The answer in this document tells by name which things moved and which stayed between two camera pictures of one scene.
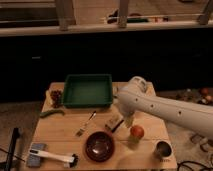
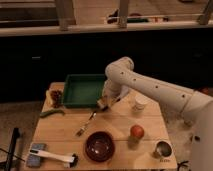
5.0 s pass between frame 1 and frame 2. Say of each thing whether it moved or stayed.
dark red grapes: stayed
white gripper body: moved
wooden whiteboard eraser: moved
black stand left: stayed
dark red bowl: stayed
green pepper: stayed
